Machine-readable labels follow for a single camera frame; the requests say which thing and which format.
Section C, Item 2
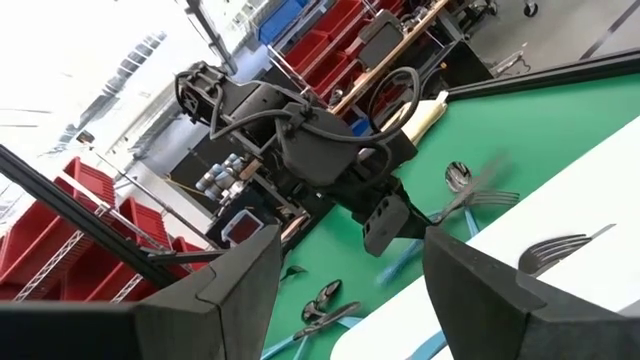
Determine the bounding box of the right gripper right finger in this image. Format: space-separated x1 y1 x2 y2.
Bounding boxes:
422 227 640 360

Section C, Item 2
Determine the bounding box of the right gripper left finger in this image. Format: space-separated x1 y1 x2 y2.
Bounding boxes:
0 224 284 360

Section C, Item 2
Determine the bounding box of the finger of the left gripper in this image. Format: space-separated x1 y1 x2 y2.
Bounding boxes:
362 193 412 258
398 181 434 240

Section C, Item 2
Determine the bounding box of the blue-handled fork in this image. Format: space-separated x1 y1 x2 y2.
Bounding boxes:
432 188 521 224
407 223 617 360

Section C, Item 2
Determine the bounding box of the blue-handled spoon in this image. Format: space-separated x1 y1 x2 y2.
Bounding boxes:
314 278 364 330
444 160 481 238
292 299 326 360

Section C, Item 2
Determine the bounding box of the small blue bin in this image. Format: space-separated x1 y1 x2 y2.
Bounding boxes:
349 117 374 137

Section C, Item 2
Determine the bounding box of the red storage bin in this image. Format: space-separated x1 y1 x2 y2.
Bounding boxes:
304 52 351 99
169 235 209 274
312 0 366 41
0 177 81 286
117 197 171 249
283 29 331 75
62 157 117 206
62 249 156 304

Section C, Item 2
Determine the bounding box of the white-rimmed red box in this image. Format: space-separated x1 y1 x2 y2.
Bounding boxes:
220 208 265 246

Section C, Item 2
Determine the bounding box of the wooden workbench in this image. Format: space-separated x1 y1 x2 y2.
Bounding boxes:
329 0 451 116

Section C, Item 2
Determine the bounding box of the dark grey case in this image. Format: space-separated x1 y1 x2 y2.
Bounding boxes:
357 9 405 69

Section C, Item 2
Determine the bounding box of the blue storage bin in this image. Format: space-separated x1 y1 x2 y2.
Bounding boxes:
257 0 311 46

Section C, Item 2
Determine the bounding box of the green table mat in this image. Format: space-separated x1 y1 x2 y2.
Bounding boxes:
262 72 640 360

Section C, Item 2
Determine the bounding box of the white cutlery tray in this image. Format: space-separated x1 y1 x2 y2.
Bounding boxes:
329 114 640 360

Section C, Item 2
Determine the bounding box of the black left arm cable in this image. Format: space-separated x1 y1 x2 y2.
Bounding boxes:
367 66 422 146

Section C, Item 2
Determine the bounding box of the chrome wire shelf rack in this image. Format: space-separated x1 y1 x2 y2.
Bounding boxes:
0 149 211 306

